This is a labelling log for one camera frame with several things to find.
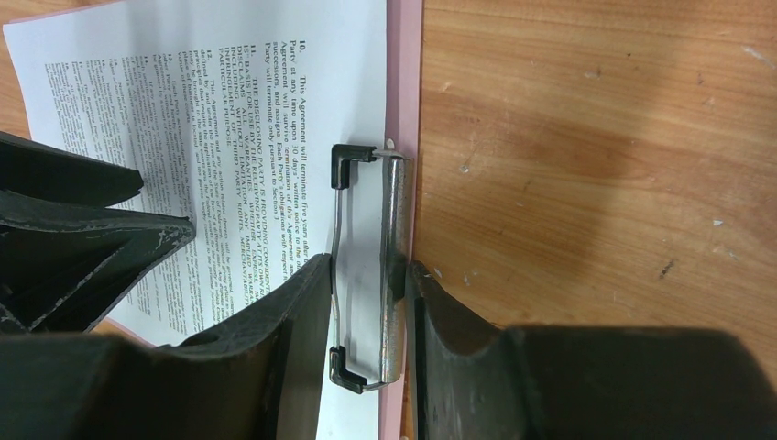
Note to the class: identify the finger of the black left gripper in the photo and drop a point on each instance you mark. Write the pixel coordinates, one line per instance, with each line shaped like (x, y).
(64, 270)
(50, 174)

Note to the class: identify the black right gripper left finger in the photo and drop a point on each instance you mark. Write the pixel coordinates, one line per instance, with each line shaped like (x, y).
(256, 375)

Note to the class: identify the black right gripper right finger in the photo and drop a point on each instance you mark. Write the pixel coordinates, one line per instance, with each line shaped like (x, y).
(473, 380)

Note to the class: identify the metal clipboard clip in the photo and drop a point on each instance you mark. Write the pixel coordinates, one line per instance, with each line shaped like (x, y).
(370, 247)

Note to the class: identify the printed paper sheet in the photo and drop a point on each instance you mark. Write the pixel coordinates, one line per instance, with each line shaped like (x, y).
(230, 152)

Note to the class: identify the pink clipboard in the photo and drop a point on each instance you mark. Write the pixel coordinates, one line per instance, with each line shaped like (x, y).
(403, 91)

